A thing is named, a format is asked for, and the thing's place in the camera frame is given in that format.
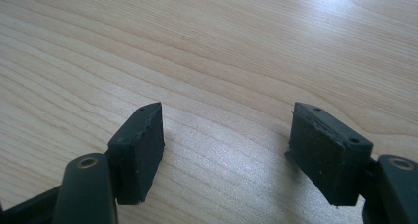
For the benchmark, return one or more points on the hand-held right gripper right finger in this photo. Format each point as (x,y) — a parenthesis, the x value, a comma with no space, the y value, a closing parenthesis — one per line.
(325,158)

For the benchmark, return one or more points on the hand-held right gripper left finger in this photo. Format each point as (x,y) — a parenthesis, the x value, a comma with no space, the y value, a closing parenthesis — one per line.
(138,158)

